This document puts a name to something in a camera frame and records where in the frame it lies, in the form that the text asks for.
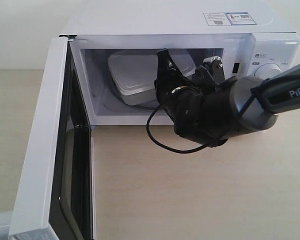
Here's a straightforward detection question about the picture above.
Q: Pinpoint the wrist camera metal mount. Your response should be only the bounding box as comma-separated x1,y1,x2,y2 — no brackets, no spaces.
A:
203,56,225,84

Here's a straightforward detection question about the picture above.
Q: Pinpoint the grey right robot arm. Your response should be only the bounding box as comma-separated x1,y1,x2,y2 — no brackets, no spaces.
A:
154,49,300,148

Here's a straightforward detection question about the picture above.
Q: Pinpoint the white lidded plastic container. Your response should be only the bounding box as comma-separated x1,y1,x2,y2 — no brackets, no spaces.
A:
106,48,197,107

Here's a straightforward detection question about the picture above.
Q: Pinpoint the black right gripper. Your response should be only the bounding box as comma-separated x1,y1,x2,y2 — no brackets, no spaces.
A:
154,48,232,147

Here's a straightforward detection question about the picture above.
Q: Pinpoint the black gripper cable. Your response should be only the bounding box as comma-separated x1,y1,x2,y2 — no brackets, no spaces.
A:
146,77,271,152

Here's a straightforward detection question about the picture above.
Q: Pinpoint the white Midea microwave oven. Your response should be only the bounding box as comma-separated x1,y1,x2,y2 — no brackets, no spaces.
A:
61,0,300,126

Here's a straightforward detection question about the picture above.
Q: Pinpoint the white microwave door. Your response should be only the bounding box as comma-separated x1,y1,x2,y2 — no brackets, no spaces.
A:
8,35,97,240

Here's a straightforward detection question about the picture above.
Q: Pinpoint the glass microwave turntable plate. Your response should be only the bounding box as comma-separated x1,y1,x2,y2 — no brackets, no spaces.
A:
107,80,159,112

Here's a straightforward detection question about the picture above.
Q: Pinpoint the warning label sticker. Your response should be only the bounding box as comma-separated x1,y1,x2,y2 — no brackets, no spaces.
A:
203,12,257,26

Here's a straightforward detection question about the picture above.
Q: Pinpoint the upper white control knob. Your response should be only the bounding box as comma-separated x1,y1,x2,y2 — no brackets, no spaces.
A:
254,63,282,80

